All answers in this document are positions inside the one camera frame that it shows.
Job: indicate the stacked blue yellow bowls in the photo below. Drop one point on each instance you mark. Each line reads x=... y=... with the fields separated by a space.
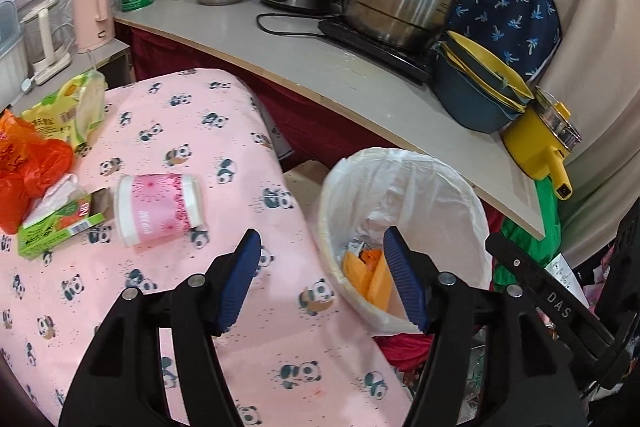
x=465 y=107

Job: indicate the white tissue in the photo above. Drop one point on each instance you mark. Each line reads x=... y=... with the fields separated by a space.
x=60 y=197

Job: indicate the yellow strainer basin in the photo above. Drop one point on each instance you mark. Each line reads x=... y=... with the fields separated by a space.
x=485 y=67

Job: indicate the orange plastic bag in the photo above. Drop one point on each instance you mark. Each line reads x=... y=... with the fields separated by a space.
x=30 y=162

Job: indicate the green tissue box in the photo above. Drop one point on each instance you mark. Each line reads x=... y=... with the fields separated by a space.
x=55 y=234

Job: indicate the green plastic bag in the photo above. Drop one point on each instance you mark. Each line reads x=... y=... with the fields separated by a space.
x=547 y=212

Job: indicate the black induction cooktop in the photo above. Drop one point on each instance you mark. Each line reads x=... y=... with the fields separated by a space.
x=365 y=44

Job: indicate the trash bin with white liner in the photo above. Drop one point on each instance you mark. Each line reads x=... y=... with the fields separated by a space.
x=425 y=187

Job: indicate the pink paper cup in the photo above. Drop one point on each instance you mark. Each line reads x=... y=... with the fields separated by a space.
x=155 y=212

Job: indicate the white paper tag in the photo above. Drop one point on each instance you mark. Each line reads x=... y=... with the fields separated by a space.
x=565 y=272

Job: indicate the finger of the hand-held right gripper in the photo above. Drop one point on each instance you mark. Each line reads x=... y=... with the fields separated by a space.
x=515 y=262
x=631 y=229

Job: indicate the pink electric kettle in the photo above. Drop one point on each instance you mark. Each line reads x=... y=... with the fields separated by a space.
x=92 y=12

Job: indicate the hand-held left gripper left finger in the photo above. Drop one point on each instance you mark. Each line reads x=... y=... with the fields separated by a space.
x=237 y=287

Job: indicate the beige curtain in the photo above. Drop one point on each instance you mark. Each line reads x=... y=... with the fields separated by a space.
x=600 y=57

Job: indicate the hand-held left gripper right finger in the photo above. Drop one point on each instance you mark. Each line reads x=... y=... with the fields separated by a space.
x=405 y=282

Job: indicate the yellow electric pot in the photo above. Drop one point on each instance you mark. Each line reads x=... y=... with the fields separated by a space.
x=530 y=147

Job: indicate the orange clear plastic wrapper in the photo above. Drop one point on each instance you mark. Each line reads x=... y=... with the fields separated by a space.
x=367 y=279

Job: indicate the pink panda print tablecloth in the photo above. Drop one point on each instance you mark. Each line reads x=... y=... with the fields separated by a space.
x=165 y=127

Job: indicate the white blender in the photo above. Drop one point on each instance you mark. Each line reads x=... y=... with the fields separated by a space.
x=45 y=37

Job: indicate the yellow green snack bag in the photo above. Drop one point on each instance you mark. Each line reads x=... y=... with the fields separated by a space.
x=65 y=107

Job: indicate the brown cardboard box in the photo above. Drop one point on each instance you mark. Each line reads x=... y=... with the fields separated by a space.
x=305 y=174

